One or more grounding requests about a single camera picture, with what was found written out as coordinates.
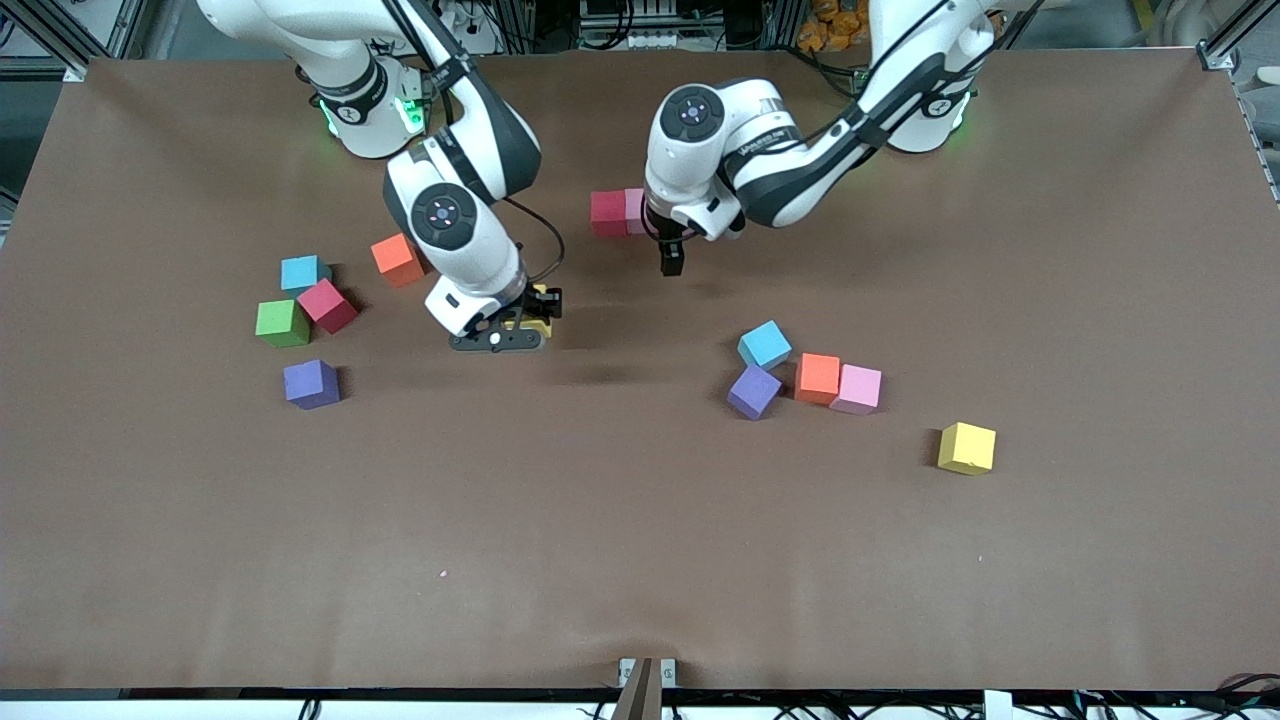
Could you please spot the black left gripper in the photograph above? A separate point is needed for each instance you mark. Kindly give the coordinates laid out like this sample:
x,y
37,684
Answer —
x,y
669,243

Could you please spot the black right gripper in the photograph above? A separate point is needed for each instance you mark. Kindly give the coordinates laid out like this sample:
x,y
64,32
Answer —
x,y
532,308

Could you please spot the yellow foam cube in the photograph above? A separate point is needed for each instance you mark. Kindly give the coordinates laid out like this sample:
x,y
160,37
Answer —
x,y
967,449
543,327

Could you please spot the pink foam cube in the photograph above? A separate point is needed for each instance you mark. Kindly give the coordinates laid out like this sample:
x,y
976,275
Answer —
x,y
857,391
636,212

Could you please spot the red foam cube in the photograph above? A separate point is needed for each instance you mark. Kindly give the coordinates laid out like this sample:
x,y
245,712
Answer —
x,y
609,215
327,306

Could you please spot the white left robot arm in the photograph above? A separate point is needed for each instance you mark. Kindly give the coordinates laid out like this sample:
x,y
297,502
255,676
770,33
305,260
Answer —
x,y
692,115

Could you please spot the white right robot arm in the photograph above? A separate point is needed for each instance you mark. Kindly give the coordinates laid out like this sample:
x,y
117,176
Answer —
x,y
443,215

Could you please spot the light blue foam cube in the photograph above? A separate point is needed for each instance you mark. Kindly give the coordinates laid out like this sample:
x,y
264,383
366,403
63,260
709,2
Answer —
x,y
303,272
764,345

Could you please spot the purple foam cube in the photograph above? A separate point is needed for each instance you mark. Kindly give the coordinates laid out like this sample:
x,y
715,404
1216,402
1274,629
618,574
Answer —
x,y
754,392
311,385

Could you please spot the orange foam cube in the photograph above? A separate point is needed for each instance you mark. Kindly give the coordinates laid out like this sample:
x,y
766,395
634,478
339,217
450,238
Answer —
x,y
393,258
818,377

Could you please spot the brown table cover sheet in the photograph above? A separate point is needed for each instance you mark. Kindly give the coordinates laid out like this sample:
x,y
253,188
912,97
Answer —
x,y
640,520

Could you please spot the green foam cube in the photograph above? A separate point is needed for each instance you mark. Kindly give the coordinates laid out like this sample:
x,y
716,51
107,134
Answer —
x,y
282,324

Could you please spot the pile of orange objects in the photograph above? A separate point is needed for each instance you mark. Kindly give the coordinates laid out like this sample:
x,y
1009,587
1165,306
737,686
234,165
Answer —
x,y
830,25

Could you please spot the metal bracket with post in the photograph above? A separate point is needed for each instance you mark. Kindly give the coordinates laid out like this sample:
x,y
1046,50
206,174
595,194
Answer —
x,y
640,690

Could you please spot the white corner bracket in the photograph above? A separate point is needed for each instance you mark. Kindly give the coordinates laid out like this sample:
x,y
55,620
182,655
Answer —
x,y
76,72
1218,58

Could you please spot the aluminium frame profile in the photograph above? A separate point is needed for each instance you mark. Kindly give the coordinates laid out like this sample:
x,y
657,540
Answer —
x,y
1250,25
60,32

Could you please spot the aluminium edge rail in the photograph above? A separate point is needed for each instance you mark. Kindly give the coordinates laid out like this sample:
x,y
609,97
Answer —
x,y
1262,150

